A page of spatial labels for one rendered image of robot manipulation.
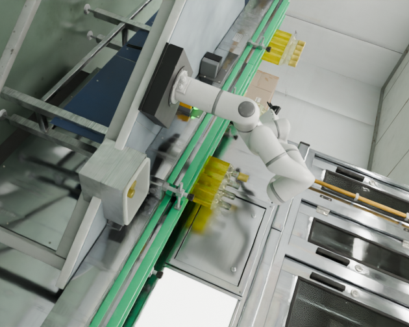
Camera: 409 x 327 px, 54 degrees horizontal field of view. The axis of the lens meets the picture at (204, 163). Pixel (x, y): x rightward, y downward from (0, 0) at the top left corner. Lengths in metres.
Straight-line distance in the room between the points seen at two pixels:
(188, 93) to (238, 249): 0.70
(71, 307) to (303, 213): 1.11
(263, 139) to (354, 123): 5.92
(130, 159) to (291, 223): 0.87
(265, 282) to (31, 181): 1.11
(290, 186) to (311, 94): 6.08
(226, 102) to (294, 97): 5.87
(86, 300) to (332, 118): 6.16
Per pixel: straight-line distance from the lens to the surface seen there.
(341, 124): 7.12
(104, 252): 1.49
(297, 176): 1.37
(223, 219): 1.80
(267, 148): 1.37
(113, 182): 1.30
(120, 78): 1.96
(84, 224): 1.41
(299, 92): 7.39
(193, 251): 1.70
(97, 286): 1.44
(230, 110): 1.40
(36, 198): 1.90
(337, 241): 1.97
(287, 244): 1.84
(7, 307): 1.70
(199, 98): 1.42
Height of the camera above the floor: 1.21
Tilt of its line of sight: 8 degrees down
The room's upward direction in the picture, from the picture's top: 112 degrees clockwise
